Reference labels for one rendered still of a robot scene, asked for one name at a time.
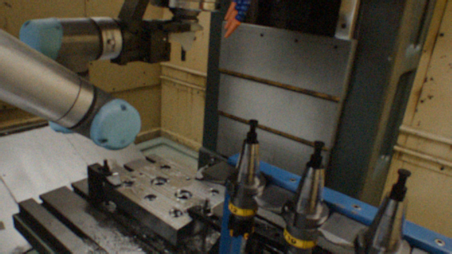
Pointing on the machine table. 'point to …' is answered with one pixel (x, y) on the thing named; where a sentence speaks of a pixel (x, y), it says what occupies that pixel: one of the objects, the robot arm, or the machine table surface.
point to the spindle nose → (188, 5)
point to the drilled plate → (160, 225)
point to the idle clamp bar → (261, 237)
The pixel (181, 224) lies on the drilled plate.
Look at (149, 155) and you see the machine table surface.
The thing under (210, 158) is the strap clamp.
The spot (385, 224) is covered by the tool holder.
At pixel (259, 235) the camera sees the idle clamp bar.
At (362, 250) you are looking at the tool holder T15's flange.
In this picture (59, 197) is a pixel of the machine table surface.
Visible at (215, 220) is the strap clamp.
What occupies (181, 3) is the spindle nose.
